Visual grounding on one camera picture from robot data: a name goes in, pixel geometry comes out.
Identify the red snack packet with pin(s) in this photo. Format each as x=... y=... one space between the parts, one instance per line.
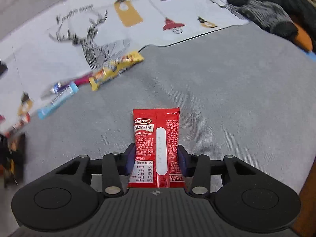
x=156 y=134

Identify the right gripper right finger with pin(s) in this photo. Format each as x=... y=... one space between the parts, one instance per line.
x=196 y=170

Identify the deer print white cloth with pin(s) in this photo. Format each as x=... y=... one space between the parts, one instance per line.
x=46 y=41

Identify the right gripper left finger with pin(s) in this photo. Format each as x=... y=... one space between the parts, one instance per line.
x=115 y=165

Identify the yellow snack bar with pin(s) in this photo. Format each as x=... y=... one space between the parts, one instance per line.
x=114 y=68

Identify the dark clothing pile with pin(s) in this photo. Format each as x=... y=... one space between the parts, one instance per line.
x=293 y=20

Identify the light blue snack bar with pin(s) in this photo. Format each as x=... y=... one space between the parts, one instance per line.
x=61 y=97

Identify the magenta wrapped snack bar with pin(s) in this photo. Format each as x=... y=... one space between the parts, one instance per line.
x=58 y=86

